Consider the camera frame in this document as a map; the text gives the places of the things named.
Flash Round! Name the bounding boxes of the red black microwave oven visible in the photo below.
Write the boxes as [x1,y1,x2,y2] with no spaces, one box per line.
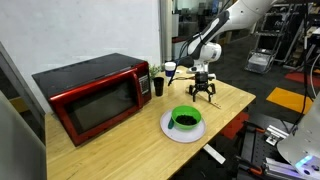
[32,52,153,147]

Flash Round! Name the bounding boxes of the dark bowl contents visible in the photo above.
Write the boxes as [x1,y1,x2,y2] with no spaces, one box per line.
[175,114,198,126]

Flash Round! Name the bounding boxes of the orange black clamp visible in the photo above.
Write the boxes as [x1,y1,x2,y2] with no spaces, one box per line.
[246,122,268,135]
[243,163,265,177]

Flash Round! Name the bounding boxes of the white flat bar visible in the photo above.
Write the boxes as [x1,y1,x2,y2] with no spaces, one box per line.
[203,143,227,165]

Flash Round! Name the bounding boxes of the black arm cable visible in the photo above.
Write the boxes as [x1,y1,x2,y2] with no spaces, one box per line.
[167,31,204,87]

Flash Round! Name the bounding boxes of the small potted green plant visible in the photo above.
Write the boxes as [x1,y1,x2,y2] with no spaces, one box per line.
[148,63,164,81]

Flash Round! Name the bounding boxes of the white round plate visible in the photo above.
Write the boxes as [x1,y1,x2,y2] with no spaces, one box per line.
[159,109,207,144]

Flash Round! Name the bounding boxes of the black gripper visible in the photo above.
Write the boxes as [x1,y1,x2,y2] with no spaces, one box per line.
[188,72,217,103]

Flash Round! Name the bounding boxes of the silver metal bracket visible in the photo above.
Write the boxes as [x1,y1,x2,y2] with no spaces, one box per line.
[265,124,289,147]

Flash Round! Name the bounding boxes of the black perforated breadboard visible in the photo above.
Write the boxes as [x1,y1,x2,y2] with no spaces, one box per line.
[235,119,301,180]

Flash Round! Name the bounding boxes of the grey metal frame post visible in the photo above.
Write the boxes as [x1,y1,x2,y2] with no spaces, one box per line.
[0,41,46,144]

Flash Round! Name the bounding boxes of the grey blurred panel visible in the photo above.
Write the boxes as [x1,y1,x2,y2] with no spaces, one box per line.
[0,89,47,180]

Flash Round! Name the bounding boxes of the white cup blue band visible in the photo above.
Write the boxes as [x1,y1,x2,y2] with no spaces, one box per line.
[164,61,177,79]

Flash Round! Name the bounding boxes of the black cup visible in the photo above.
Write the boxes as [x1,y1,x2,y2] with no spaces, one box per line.
[152,76,165,98]

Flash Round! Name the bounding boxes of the black hanging cable bundle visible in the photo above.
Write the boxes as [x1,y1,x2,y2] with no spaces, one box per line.
[290,0,312,134]

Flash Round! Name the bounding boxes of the green plastic bowl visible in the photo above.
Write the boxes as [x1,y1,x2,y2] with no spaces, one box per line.
[170,105,203,131]

